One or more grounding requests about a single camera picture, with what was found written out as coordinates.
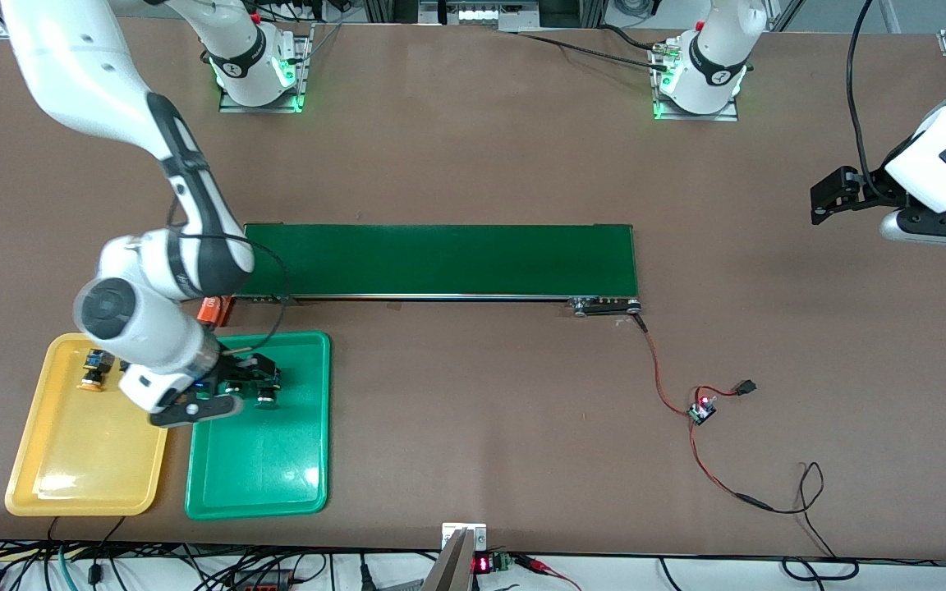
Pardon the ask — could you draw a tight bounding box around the green conveyor belt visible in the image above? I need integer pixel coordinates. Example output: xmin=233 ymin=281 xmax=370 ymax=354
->
xmin=232 ymin=222 xmax=645 ymax=318

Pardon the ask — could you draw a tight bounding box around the black cable tangle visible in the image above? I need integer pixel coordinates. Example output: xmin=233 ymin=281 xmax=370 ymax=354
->
xmin=0 ymin=538 xmax=441 ymax=591

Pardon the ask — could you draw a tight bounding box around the thin black looped cable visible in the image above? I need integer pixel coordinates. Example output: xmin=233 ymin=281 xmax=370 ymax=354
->
xmin=769 ymin=462 xmax=861 ymax=582

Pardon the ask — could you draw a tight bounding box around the white power strip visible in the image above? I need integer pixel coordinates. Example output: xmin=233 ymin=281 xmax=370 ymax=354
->
xmin=417 ymin=0 xmax=541 ymax=32

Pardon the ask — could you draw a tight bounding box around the red black power wire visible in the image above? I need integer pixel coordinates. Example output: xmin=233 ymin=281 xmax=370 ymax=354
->
xmin=634 ymin=312 xmax=776 ymax=513

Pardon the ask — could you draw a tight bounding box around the black cable to arm base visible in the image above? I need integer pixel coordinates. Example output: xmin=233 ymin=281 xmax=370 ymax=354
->
xmin=514 ymin=23 xmax=675 ymax=73

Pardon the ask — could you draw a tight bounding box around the red clip lead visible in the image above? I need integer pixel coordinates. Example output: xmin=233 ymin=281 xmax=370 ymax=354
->
xmin=514 ymin=554 xmax=585 ymax=591

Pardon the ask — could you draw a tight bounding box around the white mount bracket plate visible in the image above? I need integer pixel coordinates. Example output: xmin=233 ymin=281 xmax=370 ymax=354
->
xmin=441 ymin=522 xmax=489 ymax=551

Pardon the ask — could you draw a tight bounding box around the black box with red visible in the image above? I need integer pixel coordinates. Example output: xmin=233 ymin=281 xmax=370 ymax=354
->
xmin=231 ymin=566 xmax=297 ymax=591

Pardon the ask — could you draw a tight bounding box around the long black floor cable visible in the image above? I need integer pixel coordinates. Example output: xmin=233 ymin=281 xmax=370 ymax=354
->
xmin=658 ymin=557 xmax=946 ymax=585

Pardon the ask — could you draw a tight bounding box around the grey camera mount pole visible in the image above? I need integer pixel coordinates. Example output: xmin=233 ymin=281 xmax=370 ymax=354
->
xmin=422 ymin=528 xmax=478 ymax=591

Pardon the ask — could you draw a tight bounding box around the orange cylinder marked 4680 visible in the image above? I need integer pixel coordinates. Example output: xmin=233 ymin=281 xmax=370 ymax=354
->
xmin=198 ymin=295 xmax=234 ymax=327

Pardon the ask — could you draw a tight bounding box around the yellow plastic tray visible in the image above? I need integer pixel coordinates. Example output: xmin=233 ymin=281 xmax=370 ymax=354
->
xmin=3 ymin=332 xmax=185 ymax=518

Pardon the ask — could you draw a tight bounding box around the green plastic tray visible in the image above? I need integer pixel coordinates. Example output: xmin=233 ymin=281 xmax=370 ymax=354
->
xmin=184 ymin=330 xmax=333 ymax=521

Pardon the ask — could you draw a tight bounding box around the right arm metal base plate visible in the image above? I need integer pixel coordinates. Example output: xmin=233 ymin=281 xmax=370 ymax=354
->
xmin=218 ymin=25 xmax=315 ymax=114

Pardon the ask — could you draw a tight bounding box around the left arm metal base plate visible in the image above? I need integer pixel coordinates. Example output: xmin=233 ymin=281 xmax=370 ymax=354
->
xmin=652 ymin=45 xmax=741 ymax=122

